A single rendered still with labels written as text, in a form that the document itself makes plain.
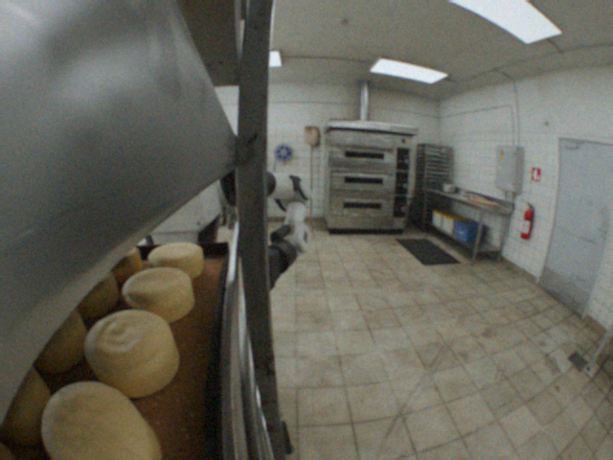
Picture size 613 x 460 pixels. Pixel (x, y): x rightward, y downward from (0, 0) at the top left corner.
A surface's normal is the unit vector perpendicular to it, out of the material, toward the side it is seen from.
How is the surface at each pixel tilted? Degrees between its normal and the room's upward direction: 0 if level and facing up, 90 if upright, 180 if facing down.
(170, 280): 0
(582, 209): 90
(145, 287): 0
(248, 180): 90
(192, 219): 90
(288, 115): 90
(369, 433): 0
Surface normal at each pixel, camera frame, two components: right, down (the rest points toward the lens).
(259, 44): 0.22, 0.27
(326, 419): 0.02, -0.96
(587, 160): -1.00, 0.00
